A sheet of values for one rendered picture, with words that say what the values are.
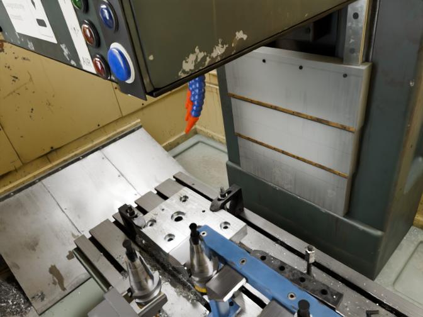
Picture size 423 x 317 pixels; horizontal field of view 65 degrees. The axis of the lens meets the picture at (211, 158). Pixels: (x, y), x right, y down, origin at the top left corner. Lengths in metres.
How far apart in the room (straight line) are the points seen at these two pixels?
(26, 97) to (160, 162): 0.70
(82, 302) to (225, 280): 0.93
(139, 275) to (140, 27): 0.44
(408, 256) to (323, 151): 0.62
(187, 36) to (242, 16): 0.07
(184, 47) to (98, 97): 1.50
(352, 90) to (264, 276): 0.53
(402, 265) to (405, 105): 0.72
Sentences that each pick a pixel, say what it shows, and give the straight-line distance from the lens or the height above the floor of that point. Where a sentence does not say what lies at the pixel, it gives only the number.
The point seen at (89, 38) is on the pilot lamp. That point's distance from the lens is 0.35.
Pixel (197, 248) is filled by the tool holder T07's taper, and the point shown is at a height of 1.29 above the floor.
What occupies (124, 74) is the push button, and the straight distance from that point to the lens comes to 0.31.
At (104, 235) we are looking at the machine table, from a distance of 1.27.
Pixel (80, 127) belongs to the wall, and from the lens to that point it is 1.79.
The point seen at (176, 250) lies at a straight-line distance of 0.70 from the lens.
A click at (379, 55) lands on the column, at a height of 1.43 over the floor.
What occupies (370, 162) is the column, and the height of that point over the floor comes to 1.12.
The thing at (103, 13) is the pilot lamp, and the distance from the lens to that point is 0.30.
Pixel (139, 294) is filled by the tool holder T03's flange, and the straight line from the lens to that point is 0.65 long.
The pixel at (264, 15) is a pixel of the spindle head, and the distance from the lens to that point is 0.39.
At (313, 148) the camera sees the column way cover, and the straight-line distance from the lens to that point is 1.08.
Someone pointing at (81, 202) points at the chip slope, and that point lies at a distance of 1.70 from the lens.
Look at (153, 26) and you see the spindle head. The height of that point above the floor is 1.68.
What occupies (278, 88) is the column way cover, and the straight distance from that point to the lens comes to 1.05.
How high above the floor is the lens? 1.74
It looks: 35 degrees down
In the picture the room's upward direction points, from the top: 10 degrees counter-clockwise
